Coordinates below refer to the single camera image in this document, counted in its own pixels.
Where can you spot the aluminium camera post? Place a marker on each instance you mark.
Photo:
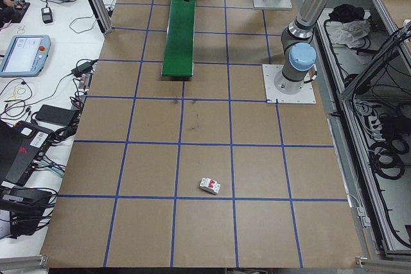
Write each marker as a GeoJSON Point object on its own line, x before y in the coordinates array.
{"type": "Point", "coordinates": [96, 1]}

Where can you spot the black laptop with red logo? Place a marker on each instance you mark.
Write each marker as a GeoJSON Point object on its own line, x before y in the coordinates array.
{"type": "Point", "coordinates": [16, 152]}

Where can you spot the white crumpled cloth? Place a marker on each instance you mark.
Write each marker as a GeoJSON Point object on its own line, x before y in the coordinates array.
{"type": "Point", "coordinates": [350, 33]}

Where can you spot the white red circuit breaker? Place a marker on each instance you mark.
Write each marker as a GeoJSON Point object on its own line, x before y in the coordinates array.
{"type": "Point", "coordinates": [209, 185]}

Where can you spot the green conveyor belt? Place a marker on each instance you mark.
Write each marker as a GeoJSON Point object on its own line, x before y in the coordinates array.
{"type": "Point", "coordinates": [180, 36]}

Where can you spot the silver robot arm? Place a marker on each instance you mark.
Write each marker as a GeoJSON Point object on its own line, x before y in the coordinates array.
{"type": "Point", "coordinates": [298, 62]}

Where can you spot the small relay circuit board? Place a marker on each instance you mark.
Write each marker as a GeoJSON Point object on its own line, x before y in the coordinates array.
{"type": "Point", "coordinates": [84, 82]}

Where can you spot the white power strip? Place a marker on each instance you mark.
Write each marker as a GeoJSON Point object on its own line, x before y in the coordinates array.
{"type": "Point", "coordinates": [369, 116]}

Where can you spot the aluminium profile bar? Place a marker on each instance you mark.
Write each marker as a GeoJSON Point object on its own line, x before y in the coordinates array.
{"type": "Point", "coordinates": [22, 262]}

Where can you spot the black cloth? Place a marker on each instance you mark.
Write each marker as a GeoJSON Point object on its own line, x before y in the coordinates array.
{"type": "Point", "coordinates": [346, 11]}

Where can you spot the small black handheld device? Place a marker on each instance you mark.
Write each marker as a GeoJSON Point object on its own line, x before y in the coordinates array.
{"type": "Point", "coordinates": [47, 15]}

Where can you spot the large black power brick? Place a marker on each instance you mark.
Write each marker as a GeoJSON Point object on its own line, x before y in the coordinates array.
{"type": "Point", "coordinates": [56, 114]}

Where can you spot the black electronics box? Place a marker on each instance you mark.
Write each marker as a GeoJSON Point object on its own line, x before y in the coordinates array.
{"type": "Point", "coordinates": [19, 197]}

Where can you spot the black power adapter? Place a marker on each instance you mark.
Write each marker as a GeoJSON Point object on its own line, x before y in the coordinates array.
{"type": "Point", "coordinates": [82, 68]}

